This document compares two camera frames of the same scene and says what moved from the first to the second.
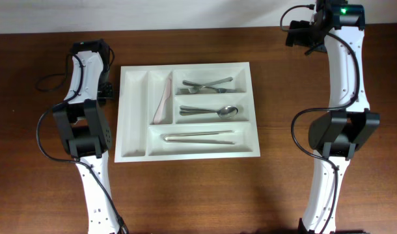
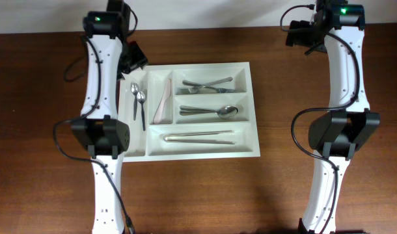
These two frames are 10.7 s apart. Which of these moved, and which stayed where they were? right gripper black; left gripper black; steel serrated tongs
Moved: left gripper black
Stayed: right gripper black; steel serrated tongs
